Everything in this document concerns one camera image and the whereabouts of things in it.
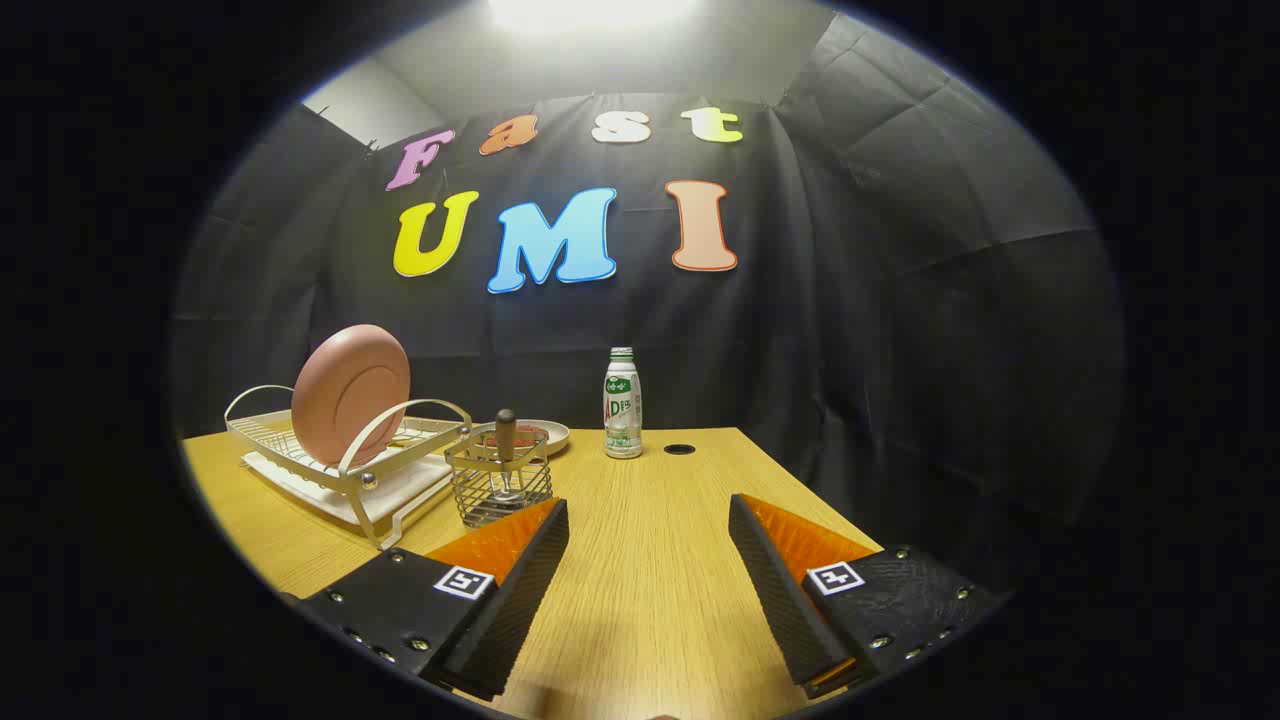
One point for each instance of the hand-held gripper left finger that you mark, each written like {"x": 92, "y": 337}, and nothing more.
{"x": 520, "y": 590}

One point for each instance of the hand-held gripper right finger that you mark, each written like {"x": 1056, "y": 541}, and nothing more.
{"x": 785, "y": 590}

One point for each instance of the pink plate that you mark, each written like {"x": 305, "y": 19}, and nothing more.
{"x": 350, "y": 395}

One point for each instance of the beige round plate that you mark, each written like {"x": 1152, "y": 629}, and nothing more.
{"x": 555, "y": 435}

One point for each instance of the red meat piece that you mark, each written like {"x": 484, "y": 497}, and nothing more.
{"x": 530, "y": 434}

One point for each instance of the white green labelled drink bottle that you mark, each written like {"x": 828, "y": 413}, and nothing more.
{"x": 622, "y": 410}

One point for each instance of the ceiling light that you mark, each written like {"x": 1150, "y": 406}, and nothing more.
{"x": 590, "y": 10}

